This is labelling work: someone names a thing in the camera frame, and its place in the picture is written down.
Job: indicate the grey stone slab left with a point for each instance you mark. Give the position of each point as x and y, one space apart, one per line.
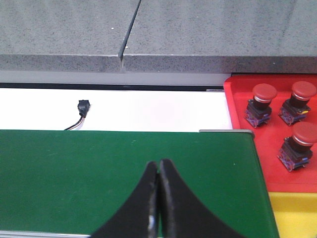
65 35

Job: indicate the yellow plastic tray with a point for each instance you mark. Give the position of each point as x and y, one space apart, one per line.
295 214

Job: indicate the grey stone slab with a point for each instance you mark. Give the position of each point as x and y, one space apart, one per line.
223 36
65 35

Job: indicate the red push button front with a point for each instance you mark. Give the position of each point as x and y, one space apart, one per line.
295 109

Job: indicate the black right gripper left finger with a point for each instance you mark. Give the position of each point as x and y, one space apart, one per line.
138 216

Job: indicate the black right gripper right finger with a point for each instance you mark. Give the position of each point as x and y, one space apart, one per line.
183 215

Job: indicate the red plastic tray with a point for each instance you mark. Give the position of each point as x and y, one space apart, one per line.
270 137

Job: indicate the red mushroom push button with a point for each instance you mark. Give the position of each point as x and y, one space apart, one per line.
258 111

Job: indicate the grey stone slab right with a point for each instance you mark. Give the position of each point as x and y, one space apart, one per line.
223 36

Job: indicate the green conveyor belt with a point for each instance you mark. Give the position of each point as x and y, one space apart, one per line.
74 178

